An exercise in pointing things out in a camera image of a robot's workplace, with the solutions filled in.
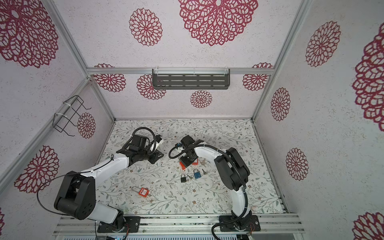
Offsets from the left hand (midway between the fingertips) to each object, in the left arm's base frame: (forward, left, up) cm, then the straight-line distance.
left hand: (160, 156), depth 89 cm
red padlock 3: (-18, +8, -7) cm, 21 cm away
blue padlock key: (-7, -27, -9) cm, 29 cm away
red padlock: (-4, -13, -6) cm, 15 cm away
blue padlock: (-9, -22, -8) cm, 25 cm away
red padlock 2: (-1, -21, -8) cm, 22 cm away
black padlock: (-10, -14, -9) cm, 19 cm away
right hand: (+1, -14, -6) cm, 15 cm away
